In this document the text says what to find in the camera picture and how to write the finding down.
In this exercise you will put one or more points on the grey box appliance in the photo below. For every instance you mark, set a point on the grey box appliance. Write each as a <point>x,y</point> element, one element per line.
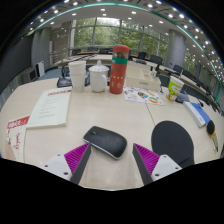
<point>29,75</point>

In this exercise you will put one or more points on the stacked white paper cups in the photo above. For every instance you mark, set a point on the stacked white paper cups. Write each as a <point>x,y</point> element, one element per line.
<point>77,77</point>

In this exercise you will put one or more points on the curved long conference desk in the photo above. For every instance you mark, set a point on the curved long conference desk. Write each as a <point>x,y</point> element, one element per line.
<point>100,59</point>

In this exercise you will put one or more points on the black round mouse pad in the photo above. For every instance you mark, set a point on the black round mouse pad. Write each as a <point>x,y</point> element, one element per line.
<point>172,141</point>

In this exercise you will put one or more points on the white lidded ceramic mug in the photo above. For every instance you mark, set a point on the white lidded ceramic mug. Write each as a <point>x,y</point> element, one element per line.
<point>97,79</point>

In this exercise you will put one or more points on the red thermos bottle green band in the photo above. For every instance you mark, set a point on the red thermos bottle green band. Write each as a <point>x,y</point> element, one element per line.
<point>119,73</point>

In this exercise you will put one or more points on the red and white booklet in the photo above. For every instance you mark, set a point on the red and white booklet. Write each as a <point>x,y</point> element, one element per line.
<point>16,138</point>

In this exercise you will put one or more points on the group of dark office chairs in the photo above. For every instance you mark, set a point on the group of dark office chairs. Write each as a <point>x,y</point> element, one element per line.
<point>156,60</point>

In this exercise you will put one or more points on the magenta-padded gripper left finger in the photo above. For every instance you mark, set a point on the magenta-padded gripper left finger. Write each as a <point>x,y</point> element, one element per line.
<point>73,160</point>

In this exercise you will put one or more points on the black gooseneck desk microphone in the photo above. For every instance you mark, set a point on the black gooseneck desk microphone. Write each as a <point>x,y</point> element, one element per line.
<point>182,97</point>
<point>63,81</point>

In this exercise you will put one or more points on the white cardboard box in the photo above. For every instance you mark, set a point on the white cardboard box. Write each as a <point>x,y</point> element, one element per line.
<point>143,81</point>

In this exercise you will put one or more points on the handheld microphone black foam head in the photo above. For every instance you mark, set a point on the handheld microphone black foam head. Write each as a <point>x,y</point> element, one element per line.
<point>210,128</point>

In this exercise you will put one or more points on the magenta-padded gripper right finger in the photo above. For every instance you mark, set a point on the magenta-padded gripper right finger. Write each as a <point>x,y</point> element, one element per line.
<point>149,159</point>

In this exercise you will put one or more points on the green printed paper cup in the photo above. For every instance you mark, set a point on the green printed paper cup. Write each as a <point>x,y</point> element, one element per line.
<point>174,89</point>

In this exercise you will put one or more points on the black computer mouse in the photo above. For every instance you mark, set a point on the black computer mouse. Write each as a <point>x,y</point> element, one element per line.
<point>106,141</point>

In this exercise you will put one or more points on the colourful sticker sheet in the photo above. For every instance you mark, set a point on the colourful sticker sheet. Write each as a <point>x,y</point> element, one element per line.
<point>143,96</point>

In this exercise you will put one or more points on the blue and white book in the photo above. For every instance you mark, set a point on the blue and white book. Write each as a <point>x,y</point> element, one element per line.
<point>197,114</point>

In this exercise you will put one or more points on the group of ceiling lights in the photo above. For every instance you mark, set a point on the group of ceiling lights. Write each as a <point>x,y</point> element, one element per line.
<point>133,12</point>

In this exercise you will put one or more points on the white sheet with red heading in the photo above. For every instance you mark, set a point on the white sheet with red heading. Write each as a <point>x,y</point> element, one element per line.
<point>50,108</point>

